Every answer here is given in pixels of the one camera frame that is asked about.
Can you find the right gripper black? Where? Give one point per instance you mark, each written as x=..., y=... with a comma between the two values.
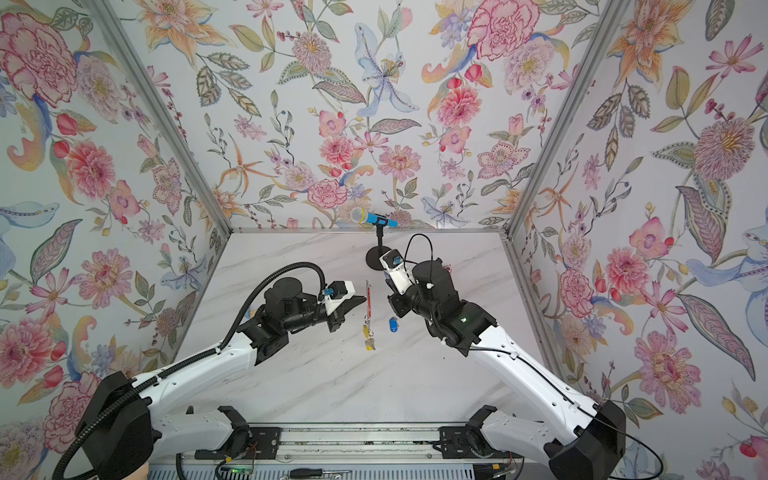
x=398, y=306

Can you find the toy microphone blue yellow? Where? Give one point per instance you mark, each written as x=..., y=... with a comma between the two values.
x=362, y=216

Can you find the black screwdriver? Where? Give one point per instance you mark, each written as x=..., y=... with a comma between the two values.
x=316, y=473

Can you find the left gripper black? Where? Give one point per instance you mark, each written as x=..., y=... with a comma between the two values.
x=338, y=317

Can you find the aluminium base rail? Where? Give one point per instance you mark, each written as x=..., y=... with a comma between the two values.
x=384, y=443

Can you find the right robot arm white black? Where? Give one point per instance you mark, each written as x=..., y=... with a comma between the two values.
x=573, y=435

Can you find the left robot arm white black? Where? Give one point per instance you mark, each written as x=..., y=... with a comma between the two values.
x=130, y=421

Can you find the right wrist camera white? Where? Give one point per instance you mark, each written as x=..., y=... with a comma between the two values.
x=399, y=277

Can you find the black microphone stand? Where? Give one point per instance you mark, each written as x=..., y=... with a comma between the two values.
x=373, y=255

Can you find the metal keyring with red handle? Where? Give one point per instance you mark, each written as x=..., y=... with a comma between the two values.
x=368, y=316

